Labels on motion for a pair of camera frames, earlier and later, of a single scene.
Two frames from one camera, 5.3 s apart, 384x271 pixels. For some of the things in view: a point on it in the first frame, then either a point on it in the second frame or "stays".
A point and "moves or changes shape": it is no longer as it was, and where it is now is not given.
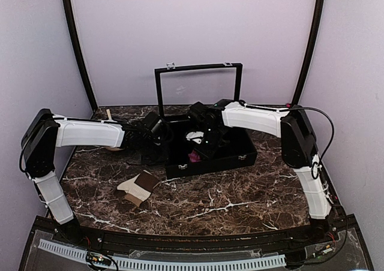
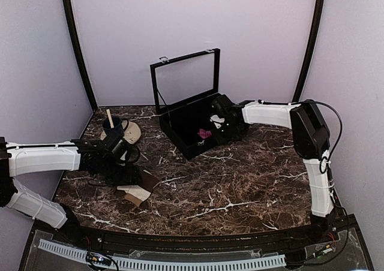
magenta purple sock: x=194 y=157 moves or changes shape
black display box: x=177 y=86 moves or changes shape
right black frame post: x=313 y=40 stays
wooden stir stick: x=108 y=114 stays
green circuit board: x=98 y=258 stays
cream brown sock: x=140 y=188 stays
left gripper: x=163 y=160 → x=131 y=175
